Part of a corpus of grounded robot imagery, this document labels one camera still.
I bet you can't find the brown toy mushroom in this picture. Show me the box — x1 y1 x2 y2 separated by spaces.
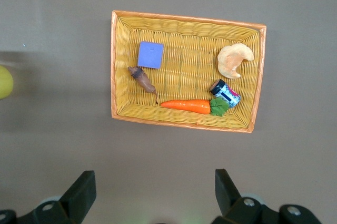
127 65 160 104

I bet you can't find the orange toy carrot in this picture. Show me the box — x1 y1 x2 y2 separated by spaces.
160 97 230 117

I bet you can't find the toy croissant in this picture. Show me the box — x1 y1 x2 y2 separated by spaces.
217 43 255 80

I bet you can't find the yellow basket with orange rim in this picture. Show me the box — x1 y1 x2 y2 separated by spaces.
110 10 267 134

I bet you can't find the purple foam cube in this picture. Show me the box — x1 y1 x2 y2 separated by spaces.
137 41 164 70

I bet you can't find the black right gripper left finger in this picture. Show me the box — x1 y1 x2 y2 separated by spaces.
0 170 97 224

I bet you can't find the yellow packing tape roll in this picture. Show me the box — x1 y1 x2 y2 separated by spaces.
0 65 14 100

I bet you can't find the small dark labelled jar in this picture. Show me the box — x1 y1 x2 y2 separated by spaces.
210 79 242 109

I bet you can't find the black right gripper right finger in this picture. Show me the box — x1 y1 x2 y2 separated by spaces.
212 168 322 224

